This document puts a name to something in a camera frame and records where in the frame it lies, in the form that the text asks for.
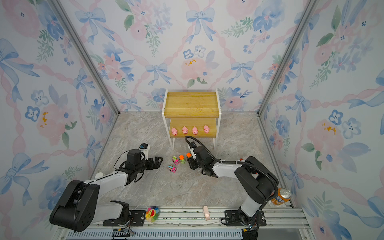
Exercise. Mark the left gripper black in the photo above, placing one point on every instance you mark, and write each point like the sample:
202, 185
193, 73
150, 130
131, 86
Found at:
157, 164

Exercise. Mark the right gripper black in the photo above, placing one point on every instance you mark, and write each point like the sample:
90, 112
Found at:
191, 162

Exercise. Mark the pink pig toy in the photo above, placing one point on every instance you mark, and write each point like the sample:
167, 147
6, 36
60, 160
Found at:
174, 131
195, 130
185, 130
206, 129

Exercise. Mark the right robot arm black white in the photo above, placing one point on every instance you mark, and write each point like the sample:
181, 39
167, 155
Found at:
260, 184

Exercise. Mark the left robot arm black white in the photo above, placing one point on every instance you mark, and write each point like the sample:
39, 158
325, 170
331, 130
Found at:
79, 206

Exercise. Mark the white wood two-tier shelf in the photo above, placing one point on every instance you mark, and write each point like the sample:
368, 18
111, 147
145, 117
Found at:
192, 109

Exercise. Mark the pink teal toy truck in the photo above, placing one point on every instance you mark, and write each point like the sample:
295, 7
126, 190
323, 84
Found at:
172, 168

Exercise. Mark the pink green toy truck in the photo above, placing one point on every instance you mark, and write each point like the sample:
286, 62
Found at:
175, 160

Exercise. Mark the orange green toy truck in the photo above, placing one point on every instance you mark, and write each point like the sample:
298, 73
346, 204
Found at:
182, 159

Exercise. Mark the rainbow flower plush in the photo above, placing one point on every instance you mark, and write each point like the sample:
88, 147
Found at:
152, 214

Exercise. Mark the pink eraser block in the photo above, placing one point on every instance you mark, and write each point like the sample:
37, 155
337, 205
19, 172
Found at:
206, 213

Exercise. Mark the orange soda can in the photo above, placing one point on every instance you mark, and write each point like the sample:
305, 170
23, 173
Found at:
283, 196

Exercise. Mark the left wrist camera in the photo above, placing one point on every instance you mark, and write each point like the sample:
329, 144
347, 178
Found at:
145, 149

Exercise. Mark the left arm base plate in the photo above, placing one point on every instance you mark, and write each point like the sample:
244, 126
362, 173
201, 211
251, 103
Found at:
134, 218

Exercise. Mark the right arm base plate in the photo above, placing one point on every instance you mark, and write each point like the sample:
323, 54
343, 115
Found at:
234, 218

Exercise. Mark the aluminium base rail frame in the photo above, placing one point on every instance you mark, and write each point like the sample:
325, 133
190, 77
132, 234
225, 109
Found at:
182, 223

